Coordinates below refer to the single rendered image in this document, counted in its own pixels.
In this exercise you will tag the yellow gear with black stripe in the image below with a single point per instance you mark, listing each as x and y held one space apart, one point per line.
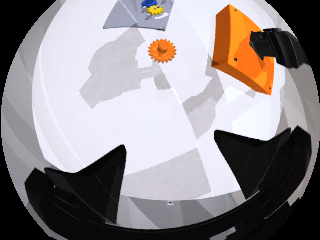
153 11

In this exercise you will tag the orange gear with hub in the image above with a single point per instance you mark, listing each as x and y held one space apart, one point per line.
162 50

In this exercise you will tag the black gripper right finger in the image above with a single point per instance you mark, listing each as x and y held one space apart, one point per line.
249 159

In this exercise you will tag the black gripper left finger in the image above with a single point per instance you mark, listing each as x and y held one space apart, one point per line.
97 185

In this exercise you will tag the blue gear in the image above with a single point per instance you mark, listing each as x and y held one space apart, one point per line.
146 3

